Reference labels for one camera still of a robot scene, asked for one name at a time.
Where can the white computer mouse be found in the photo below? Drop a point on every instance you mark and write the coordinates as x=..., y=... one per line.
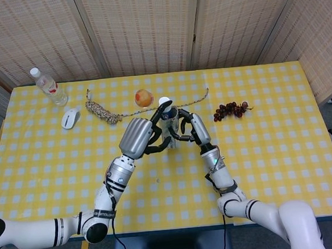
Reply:
x=70, y=119

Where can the blue white toothpaste box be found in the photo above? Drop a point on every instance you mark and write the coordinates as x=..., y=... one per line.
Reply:
x=166, y=131

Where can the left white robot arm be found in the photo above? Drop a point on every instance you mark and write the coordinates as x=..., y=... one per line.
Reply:
x=118, y=173

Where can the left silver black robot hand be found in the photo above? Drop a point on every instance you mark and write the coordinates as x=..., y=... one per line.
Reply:
x=135, y=136

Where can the bamboo folding screen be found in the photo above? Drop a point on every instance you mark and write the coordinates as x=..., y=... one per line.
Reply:
x=148, y=31

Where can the yellow white checked tablecloth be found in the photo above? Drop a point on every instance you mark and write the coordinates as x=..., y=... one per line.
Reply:
x=170, y=192

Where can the clear plastic water bottle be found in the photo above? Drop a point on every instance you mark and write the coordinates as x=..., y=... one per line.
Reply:
x=51, y=88

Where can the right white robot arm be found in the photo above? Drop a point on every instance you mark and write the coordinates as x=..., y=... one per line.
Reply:
x=224, y=177

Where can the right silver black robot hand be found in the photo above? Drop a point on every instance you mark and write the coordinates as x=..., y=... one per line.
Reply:
x=200, y=130

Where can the dark red grape bunch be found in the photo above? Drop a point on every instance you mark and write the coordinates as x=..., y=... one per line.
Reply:
x=229, y=111

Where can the blue white toothpaste tube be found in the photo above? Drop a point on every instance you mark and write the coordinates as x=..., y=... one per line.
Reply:
x=169, y=114

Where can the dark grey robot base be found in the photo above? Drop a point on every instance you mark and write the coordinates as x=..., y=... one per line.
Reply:
x=171, y=248

